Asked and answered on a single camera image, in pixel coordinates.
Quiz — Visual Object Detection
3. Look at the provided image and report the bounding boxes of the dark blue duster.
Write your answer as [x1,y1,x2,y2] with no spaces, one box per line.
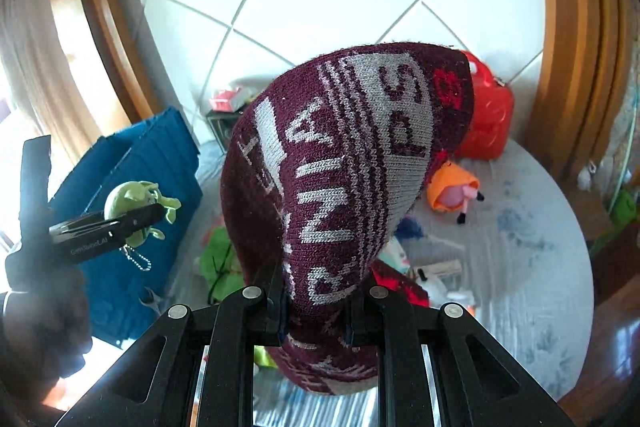
[397,217,426,241]

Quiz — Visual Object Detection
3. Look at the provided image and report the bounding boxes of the blue plastic storage crate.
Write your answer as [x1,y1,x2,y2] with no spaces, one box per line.
[50,107,201,348]

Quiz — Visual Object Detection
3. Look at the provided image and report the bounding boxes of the green cloth bag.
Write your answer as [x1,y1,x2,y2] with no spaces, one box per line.
[197,227,246,298]

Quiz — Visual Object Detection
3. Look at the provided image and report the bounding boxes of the mint tissue packet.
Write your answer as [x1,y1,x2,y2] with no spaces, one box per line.
[387,239,412,278]

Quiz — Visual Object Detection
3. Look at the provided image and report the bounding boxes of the white goose plush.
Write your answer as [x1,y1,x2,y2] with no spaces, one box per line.
[420,277,476,314]

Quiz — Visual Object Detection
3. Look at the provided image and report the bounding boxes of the red hard-shell small suitcase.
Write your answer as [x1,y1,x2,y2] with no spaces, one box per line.
[452,51,516,160]

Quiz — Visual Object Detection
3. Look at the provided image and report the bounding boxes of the wooden wall frame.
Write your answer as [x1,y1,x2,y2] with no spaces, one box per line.
[45,0,171,128]
[530,0,631,178]

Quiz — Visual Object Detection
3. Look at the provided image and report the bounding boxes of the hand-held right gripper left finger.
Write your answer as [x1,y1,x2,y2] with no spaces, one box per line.
[60,264,288,427]

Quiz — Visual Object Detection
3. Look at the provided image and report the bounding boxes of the black metal box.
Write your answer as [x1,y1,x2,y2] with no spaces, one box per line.
[207,112,241,152]

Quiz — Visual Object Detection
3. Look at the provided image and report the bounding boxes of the maroon knit scarf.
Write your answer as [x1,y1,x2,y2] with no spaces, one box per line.
[220,42,475,395]

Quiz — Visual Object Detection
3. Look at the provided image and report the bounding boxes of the beige curtain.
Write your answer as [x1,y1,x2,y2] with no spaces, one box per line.
[0,0,101,248]

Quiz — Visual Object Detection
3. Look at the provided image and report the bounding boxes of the wooden stick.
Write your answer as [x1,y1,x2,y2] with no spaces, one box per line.
[417,259,463,279]

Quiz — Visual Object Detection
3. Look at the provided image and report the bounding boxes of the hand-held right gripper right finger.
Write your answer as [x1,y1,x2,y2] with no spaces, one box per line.
[345,274,573,427]

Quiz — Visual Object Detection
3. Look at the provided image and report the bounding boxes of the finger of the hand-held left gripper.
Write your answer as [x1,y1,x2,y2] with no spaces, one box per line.
[107,203,166,238]

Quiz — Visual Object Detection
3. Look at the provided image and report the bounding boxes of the person's left hand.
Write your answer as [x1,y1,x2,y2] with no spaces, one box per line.
[0,264,94,408]

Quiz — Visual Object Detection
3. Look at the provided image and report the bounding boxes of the orange-dress pig plush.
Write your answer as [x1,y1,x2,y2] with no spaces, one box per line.
[426,161,487,225]

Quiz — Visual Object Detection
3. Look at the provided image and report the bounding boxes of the red tissue pack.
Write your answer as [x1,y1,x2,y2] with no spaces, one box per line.
[209,88,247,112]

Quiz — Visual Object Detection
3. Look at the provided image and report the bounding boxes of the small green plush keychain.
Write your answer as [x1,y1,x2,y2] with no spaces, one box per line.
[103,180,182,273]

